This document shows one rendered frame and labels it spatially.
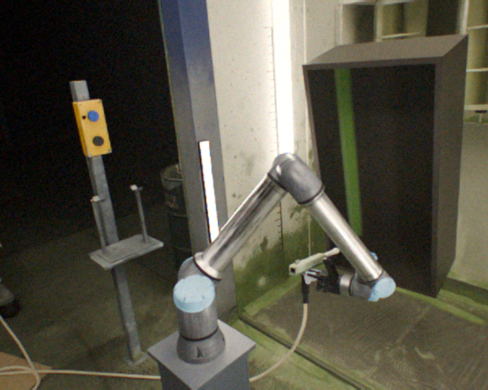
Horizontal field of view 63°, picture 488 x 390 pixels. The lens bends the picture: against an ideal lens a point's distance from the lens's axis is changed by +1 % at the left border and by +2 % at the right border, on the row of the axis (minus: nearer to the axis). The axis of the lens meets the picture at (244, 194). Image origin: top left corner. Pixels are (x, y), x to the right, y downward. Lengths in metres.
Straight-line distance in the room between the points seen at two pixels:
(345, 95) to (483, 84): 0.96
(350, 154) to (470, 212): 1.07
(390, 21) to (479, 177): 1.23
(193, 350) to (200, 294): 0.22
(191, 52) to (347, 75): 0.82
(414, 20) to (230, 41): 1.33
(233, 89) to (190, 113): 0.33
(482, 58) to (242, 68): 1.44
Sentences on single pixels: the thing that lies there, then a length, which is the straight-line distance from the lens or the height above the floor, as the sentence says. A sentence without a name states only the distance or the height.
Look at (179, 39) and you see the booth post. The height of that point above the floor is 1.80.
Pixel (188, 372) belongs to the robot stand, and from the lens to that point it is 1.58.
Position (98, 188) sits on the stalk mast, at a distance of 2.17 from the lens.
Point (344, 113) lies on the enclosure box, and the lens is 2.33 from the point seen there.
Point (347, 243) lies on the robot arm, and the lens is 1.53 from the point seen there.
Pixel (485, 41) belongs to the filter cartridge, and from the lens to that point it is 2.92.
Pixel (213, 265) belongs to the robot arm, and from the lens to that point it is 1.61.
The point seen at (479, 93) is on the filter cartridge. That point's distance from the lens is 2.92.
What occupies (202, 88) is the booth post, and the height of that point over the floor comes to 1.55.
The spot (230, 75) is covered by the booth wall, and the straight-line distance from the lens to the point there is 2.34.
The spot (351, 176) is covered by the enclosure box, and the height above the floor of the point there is 0.96.
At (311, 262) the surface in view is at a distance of 1.99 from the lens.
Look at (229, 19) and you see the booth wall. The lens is 2.37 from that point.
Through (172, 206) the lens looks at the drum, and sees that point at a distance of 3.08.
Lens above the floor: 1.70
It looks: 19 degrees down
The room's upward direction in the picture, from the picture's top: 5 degrees counter-clockwise
